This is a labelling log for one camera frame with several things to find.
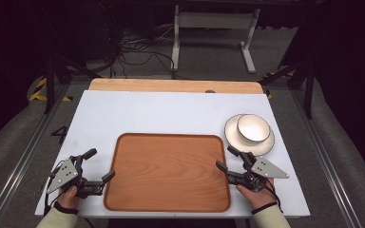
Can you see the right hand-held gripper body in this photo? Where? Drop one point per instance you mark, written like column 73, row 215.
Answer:
column 264, row 169

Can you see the black tripod stand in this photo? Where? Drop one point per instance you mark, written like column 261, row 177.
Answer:
column 309, row 91
column 50, row 85

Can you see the person's left hand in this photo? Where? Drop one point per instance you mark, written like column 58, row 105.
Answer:
column 68, row 198

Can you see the person's right hand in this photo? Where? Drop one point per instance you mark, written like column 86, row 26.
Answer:
column 257, row 199

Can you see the white bowl with dark rim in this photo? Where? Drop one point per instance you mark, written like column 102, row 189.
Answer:
column 253, row 128

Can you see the yellow black hazard tape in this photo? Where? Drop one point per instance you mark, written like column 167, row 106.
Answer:
column 39, row 88

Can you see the aluminium rail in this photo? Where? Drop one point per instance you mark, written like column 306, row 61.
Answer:
column 326, row 158
column 22, row 158

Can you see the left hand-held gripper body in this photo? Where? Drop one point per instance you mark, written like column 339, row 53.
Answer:
column 64, row 175

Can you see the white plate with dark rim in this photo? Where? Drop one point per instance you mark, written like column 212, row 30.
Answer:
column 234, row 139

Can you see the black wristband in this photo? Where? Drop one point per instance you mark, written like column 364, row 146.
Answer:
column 66, row 209
column 263, row 207

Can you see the white board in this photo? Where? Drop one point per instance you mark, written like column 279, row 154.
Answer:
column 158, row 110

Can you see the white metal stand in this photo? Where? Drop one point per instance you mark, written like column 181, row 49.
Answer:
column 214, row 19

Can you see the wooden tray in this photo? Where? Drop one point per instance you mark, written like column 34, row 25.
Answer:
column 168, row 172

